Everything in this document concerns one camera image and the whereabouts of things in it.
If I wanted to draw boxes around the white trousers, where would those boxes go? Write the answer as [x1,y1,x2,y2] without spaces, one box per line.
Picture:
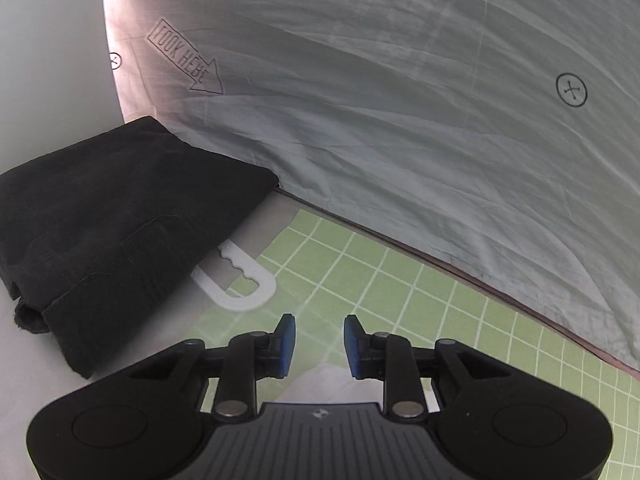
[276,363,383,404]

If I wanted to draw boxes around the green grid cutting mat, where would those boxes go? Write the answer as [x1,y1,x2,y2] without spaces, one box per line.
[188,209,639,479]

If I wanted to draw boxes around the folded black garment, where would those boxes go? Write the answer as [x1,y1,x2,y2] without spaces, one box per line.
[1,116,279,377]

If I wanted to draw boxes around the grey printed bed sheet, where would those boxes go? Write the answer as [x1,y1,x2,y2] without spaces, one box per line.
[104,0,639,367]

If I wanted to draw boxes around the white plastic handle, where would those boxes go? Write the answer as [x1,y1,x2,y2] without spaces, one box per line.
[191,240,278,313]

